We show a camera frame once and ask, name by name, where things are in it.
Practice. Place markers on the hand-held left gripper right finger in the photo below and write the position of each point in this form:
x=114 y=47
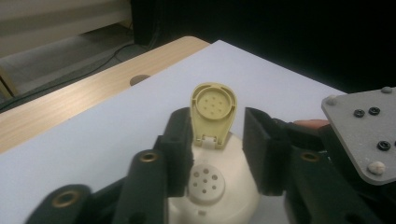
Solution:
x=264 y=152

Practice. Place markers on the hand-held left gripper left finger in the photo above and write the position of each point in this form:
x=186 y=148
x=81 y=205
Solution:
x=177 y=149

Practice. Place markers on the dark table grommet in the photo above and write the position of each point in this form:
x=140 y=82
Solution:
x=139 y=79

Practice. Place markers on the white board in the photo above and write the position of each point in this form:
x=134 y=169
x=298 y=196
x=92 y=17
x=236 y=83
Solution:
x=93 y=149

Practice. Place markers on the wooden table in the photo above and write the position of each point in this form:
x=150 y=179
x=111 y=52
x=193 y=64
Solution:
x=77 y=102

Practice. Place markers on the black curtain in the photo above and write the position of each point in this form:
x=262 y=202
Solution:
x=280 y=31

